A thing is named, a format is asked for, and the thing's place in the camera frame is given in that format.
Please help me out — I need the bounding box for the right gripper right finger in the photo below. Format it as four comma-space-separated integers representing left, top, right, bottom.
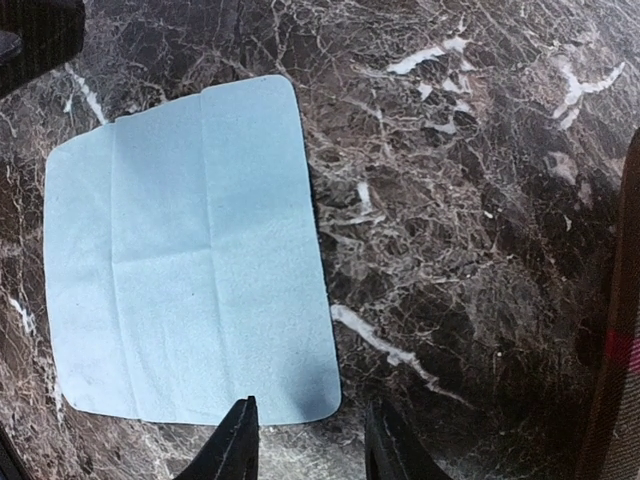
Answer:
365, 399, 451, 480

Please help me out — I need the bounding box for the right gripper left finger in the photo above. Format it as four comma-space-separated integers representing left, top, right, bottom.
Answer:
175, 396, 259, 480

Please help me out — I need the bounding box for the light blue cleaning cloth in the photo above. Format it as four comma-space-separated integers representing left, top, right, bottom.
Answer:
43, 75, 341, 425

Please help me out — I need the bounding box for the plaid sunglasses case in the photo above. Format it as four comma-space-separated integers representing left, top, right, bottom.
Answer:
574, 133, 639, 480

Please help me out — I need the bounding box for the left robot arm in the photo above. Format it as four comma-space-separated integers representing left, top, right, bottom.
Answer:
1, 0, 86, 97

